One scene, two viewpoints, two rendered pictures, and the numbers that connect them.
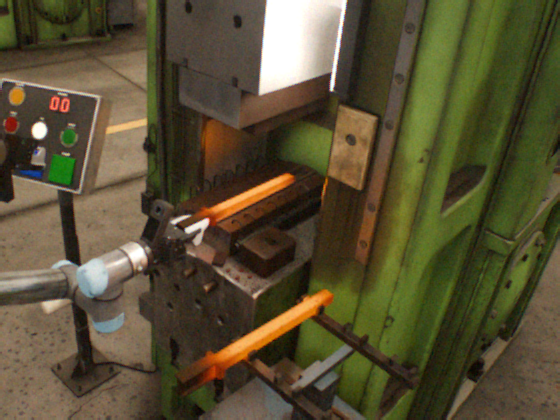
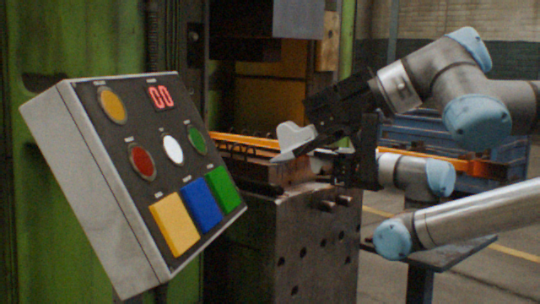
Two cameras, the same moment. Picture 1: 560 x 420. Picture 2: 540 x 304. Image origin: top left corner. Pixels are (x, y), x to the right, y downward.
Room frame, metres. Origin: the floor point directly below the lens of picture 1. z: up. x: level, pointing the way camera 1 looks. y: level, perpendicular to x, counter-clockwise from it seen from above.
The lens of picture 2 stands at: (1.39, 1.40, 1.25)
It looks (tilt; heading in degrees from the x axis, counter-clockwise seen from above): 11 degrees down; 266
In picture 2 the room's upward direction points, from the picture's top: 2 degrees clockwise
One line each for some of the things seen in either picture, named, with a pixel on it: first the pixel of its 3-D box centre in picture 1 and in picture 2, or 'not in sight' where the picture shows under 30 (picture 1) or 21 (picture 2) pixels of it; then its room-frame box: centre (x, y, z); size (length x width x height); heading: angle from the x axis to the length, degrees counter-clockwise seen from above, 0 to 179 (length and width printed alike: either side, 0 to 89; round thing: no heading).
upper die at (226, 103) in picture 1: (268, 77); (234, 18); (1.39, -0.09, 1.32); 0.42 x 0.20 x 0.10; 137
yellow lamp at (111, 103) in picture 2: (17, 96); (112, 105); (1.55, 0.63, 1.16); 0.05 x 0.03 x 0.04; 47
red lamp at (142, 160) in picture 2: (11, 124); (142, 161); (1.51, 0.65, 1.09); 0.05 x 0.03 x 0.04; 47
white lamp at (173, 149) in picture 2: (39, 130); (172, 149); (1.48, 0.55, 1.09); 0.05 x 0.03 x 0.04; 47
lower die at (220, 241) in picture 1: (256, 199); (231, 156); (1.39, -0.09, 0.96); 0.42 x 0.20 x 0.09; 137
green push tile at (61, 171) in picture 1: (62, 169); (221, 190); (1.41, 0.47, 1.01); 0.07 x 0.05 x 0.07; 72
